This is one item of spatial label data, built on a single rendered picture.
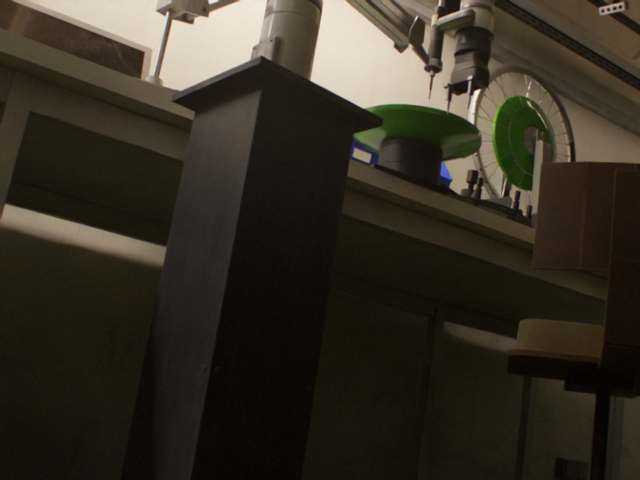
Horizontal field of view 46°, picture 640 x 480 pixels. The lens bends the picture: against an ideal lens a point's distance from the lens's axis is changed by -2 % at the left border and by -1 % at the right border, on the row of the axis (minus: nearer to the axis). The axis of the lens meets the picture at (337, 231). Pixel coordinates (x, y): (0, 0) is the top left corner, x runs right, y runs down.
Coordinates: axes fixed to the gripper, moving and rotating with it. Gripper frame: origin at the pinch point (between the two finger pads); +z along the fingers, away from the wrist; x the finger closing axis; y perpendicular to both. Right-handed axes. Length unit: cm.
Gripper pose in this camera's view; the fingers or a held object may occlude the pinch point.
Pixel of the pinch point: (457, 110)
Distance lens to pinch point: 155.3
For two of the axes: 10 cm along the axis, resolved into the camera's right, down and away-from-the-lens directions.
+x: -6.7, 0.9, 7.4
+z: -1.5, 9.6, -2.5
